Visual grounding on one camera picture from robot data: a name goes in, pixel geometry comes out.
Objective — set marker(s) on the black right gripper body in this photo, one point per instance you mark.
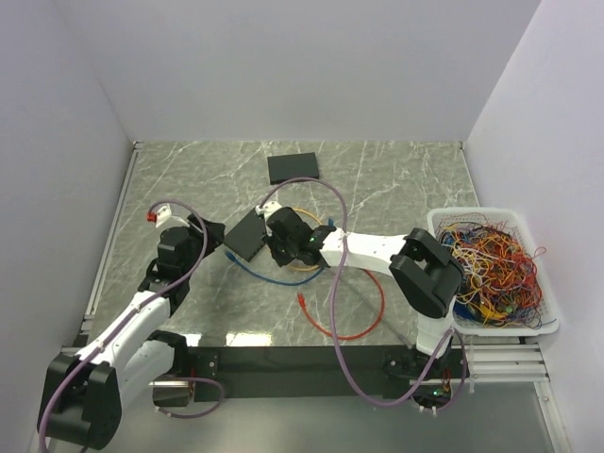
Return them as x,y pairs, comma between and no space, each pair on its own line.
283,252

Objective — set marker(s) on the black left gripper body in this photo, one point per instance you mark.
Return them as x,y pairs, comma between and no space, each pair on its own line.
193,218

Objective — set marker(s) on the black TP-Link network switch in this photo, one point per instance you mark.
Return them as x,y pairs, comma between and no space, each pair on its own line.
247,238

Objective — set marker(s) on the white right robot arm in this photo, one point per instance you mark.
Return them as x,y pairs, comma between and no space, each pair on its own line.
426,273

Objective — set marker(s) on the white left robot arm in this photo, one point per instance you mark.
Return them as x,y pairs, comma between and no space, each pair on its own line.
84,395

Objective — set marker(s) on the white plastic basket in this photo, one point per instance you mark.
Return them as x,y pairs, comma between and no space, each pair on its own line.
505,292

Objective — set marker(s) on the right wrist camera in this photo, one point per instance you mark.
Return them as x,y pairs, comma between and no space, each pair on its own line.
266,210

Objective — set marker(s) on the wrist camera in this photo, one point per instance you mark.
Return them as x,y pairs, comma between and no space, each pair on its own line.
164,217
266,210

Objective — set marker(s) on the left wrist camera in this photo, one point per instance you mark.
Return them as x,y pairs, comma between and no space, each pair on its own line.
164,217

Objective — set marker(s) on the black Mercury network switch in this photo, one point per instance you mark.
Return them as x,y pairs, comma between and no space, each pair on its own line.
282,168

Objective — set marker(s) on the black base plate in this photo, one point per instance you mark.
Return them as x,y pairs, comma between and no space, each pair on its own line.
384,375

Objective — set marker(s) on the aluminium rail frame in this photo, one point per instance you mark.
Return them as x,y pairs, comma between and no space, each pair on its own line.
371,187

